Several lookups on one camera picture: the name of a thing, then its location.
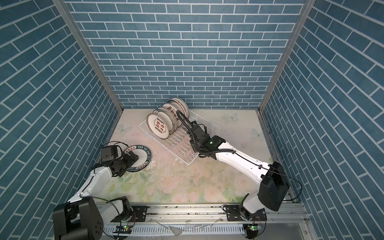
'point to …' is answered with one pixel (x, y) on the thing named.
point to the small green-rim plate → (144, 158)
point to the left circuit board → (123, 229)
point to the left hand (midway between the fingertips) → (133, 159)
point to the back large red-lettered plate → (183, 104)
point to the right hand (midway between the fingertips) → (197, 138)
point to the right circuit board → (252, 230)
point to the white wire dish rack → (179, 145)
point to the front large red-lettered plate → (158, 126)
